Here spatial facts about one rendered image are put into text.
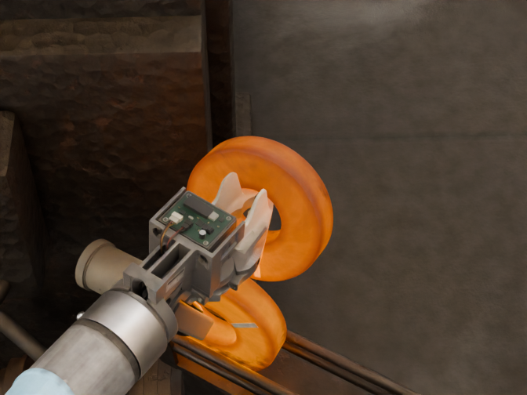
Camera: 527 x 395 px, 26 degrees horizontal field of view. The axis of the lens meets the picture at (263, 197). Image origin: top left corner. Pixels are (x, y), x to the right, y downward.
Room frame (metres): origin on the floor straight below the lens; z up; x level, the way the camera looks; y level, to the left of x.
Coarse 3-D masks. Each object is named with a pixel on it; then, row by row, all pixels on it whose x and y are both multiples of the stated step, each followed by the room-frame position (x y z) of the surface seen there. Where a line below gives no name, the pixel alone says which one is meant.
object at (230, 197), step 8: (232, 176) 0.69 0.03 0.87; (224, 184) 0.68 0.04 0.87; (232, 184) 0.69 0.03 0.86; (224, 192) 0.68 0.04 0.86; (232, 192) 0.69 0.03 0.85; (240, 192) 0.70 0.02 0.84; (248, 192) 0.70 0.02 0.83; (256, 192) 0.71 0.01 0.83; (216, 200) 0.67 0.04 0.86; (224, 200) 0.68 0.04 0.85; (232, 200) 0.69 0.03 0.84; (240, 200) 0.69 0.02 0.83; (248, 200) 0.70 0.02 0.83; (224, 208) 0.68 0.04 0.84; (232, 208) 0.68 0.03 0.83; (240, 208) 0.68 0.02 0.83; (240, 216) 0.68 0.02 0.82
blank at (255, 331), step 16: (240, 288) 0.63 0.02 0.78; (256, 288) 0.63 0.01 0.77; (208, 304) 0.63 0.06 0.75; (224, 304) 0.62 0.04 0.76; (240, 304) 0.61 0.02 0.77; (256, 304) 0.62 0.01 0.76; (272, 304) 0.62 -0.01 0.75; (240, 320) 0.61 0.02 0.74; (256, 320) 0.60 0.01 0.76; (272, 320) 0.61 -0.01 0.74; (208, 336) 0.63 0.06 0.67; (224, 336) 0.63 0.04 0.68; (240, 336) 0.61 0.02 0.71; (256, 336) 0.60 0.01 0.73; (272, 336) 0.60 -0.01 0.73; (224, 352) 0.62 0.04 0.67; (240, 352) 0.61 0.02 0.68; (256, 352) 0.60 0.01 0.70; (272, 352) 0.59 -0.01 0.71; (256, 368) 0.60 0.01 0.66
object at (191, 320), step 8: (176, 304) 0.56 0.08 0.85; (184, 304) 0.57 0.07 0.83; (192, 304) 0.61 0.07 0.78; (176, 312) 0.56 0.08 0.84; (184, 312) 0.57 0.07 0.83; (192, 312) 0.58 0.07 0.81; (200, 312) 0.60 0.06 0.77; (176, 320) 0.56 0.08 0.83; (184, 320) 0.57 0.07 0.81; (192, 320) 0.57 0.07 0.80; (200, 320) 0.58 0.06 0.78; (208, 320) 0.59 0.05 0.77; (184, 328) 0.56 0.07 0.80; (192, 328) 0.57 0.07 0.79; (200, 328) 0.58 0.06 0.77; (208, 328) 0.59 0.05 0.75; (192, 336) 0.58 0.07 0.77; (200, 336) 0.58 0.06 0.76
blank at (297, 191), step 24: (240, 144) 0.73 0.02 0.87; (264, 144) 0.73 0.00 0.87; (216, 168) 0.72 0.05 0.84; (240, 168) 0.72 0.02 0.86; (264, 168) 0.71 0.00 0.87; (288, 168) 0.70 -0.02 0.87; (312, 168) 0.72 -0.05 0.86; (192, 192) 0.72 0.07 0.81; (216, 192) 0.71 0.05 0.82; (288, 192) 0.69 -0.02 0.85; (312, 192) 0.69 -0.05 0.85; (288, 216) 0.68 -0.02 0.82; (312, 216) 0.67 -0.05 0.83; (288, 240) 0.67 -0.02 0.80; (312, 240) 0.66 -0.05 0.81; (264, 264) 0.67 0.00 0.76; (288, 264) 0.66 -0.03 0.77
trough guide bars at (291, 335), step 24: (288, 336) 0.62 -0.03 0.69; (168, 360) 0.63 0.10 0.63; (192, 360) 0.61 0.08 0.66; (216, 360) 0.60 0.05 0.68; (312, 360) 0.61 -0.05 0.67; (336, 360) 0.59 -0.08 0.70; (240, 384) 0.58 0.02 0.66; (264, 384) 0.57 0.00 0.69; (360, 384) 0.57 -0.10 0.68; (384, 384) 0.56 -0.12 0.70
